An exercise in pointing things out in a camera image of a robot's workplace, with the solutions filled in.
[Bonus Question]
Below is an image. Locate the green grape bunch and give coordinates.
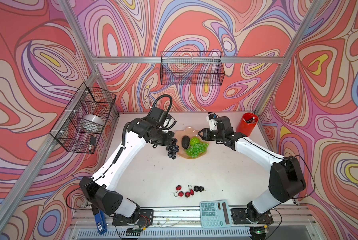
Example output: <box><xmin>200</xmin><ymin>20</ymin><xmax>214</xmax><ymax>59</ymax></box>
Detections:
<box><xmin>185</xmin><ymin>142</ymin><xmax>209</xmax><ymax>159</ymax></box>

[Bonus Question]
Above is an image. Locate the teal calculator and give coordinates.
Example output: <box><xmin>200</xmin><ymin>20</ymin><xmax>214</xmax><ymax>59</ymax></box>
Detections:
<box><xmin>199</xmin><ymin>200</ymin><xmax>232</xmax><ymax>228</ymax></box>

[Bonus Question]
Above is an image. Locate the red cup holder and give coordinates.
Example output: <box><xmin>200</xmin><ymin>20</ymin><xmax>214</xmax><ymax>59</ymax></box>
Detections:
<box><xmin>236</xmin><ymin>113</ymin><xmax>258</xmax><ymax>137</ymax></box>

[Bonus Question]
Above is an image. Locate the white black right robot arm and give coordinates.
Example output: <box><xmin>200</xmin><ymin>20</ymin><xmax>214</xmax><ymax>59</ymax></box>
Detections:
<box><xmin>197</xmin><ymin>112</ymin><xmax>306</xmax><ymax>222</ymax></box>

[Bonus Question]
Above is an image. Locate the black berries pair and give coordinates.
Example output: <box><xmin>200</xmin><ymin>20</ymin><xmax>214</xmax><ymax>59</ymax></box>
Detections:
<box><xmin>193</xmin><ymin>186</ymin><xmax>206</xmax><ymax>192</ymax></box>

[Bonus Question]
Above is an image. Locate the black wire basket back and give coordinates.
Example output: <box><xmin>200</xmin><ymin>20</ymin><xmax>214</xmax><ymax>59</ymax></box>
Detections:
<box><xmin>160</xmin><ymin>50</ymin><xmax>225</xmax><ymax>86</ymax></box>

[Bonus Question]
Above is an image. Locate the pink scalloped fruit bowl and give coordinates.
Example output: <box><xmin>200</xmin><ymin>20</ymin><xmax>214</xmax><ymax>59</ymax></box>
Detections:
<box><xmin>175</xmin><ymin>127</ymin><xmax>209</xmax><ymax>159</ymax></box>

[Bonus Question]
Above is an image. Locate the dark avocado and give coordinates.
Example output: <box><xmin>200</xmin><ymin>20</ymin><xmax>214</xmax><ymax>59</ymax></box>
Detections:
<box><xmin>181</xmin><ymin>136</ymin><xmax>190</xmax><ymax>150</ymax></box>

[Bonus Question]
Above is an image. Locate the red cherries cluster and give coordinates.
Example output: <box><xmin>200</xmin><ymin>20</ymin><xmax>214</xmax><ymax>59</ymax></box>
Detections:
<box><xmin>173</xmin><ymin>185</ymin><xmax>195</xmax><ymax>198</ymax></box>

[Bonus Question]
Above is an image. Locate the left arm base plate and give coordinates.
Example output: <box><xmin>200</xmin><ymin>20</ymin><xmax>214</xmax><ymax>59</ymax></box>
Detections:
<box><xmin>112</xmin><ymin>209</ymin><xmax>154</xmax><ymax>227</ymax></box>

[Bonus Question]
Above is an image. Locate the black grape bunch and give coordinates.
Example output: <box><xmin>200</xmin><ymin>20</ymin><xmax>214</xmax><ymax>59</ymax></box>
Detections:
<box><xmin>166</xmin><ymin>138</ymin><xmax>179</xmax><ymax>160</ymax></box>

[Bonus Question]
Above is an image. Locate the silver tape roll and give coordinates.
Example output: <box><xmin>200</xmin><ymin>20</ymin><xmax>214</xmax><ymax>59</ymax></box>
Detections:
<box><xmin>83</xmin><ymin>114</ymin><xmax>105</xmax><ymax>126</ymax></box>

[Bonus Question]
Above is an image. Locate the black wire basket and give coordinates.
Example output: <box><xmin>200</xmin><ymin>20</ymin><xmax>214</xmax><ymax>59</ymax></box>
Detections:
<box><xmin>50</xmin><ymin>83</ymin><xmax>117</xmax><ymax>154</ymax></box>
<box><xmin>160</xmin><ymin>50</ymin><xmax>225</xmax><ymax>86</ymax></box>

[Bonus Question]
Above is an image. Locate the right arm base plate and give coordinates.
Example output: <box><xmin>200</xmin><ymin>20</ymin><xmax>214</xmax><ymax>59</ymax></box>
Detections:
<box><xmin>230</xmin><ymin>208</ymin><xmax>274</xmax><ymax>226</ymax></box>

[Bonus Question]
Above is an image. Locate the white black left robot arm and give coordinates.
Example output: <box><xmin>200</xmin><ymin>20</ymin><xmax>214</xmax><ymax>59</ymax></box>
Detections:
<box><xmin>80</xmin><ymin>94</ymin><xmax>179</xmax><ymax>223</ymax></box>

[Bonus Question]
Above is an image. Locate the blue black handheld tool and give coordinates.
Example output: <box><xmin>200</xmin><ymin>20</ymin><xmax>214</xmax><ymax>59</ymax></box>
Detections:
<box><xmin>92</xmin><ymin>205</ymin><xmax>108</xmax><ymax>235</ymax></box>

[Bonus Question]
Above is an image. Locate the green bumpy round fruit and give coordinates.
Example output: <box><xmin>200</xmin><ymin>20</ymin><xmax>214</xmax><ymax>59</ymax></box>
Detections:
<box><xmin>189</xmin><ymin>137</ymin><xmax>201</xmax><ymax>147</ymax></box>

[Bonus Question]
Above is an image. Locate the black wire basket left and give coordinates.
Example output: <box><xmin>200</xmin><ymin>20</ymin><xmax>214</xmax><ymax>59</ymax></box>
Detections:
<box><xmin>50</xmin><ymin>83</ymin><xmax>117</xmax><ymax>154</ymax></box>

